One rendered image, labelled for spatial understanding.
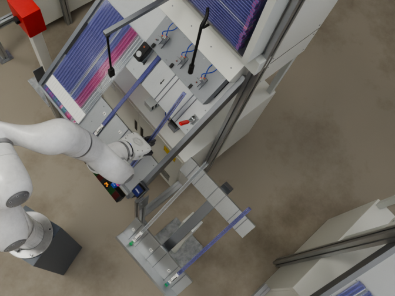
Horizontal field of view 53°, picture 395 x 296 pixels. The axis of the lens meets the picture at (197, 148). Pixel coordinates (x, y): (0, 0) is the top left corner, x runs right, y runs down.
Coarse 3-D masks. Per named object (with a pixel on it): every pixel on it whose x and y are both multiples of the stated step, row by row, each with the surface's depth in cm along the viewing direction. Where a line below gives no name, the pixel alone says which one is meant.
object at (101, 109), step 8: (64, 56) 176; (96, 104) 173; (104, 104) 171; (96, 112) 173; (104, 112) 172; (88, 120) 176; (96, 120) 174; (112, 120) 170; (120, 120) 169; (88, 128) 176; (96, 128) 174; (104, 128) 173; (112, 128) 171; (120, 128) 169; (128, 128) 168; (104, 136) 173; (112, 136) 171; (120, 136) 170; (128, 160) 170; (144, 160) 167; (152, 160) 165; (136, 168) 169; (144, 168) 167; (152, 168) 165; (136, 176) 169; (144, 176) 168; (128, 184) 171; (136, 184) 170
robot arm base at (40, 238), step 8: (32, 216) 163; (40, 216) 163; (40, 224) 159; (48, 224) 163; (32, 232) 145; (40, 232) 155; (48, 232) 162; (32, 240) 150; (40, 240) 158; (48, 240) 160; (24, 248) 155; (32, 248) 158; (40, 248) 159; (16, 256) 157; (24, 256) 157; (32, 256) 157
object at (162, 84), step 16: (112, 0) 163; (128, 0) 160; (144, 0) 157; (144, 16) 158; (160, 16) 155; (144, 32) 159; (128, 64) 164; (144, 64) 161; (160, 64) 158; (144, 80) 162; (160, 80) 159; (176, 80) 156; (160, 96) 160; (176, 96) 157; (192, 96) 154; (176, 112) 158; (192, 112) 155
